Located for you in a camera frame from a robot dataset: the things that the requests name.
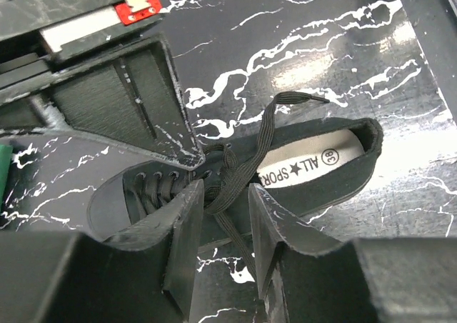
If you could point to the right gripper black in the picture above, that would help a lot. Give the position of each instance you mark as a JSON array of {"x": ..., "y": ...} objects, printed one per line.
[{"x": 128, "y": 96}]

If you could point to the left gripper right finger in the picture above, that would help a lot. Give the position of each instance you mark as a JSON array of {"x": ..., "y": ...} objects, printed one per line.
[{"x": 276, "y": 229}]

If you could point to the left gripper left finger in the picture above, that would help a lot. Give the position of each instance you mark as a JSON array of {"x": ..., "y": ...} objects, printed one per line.
[{"x": 154, "y": 263}]

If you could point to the black shoelace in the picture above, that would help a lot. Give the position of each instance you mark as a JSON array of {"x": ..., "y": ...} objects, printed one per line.
[{"x": 246, "y": 173}]

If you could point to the black canvas sneaker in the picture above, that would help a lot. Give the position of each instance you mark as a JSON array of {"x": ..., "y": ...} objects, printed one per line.
[{"x": 309, "y": 166}]

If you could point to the folded green garment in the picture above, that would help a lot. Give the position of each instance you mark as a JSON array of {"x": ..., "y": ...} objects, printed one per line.
[{"x": 5, "y": 161}]

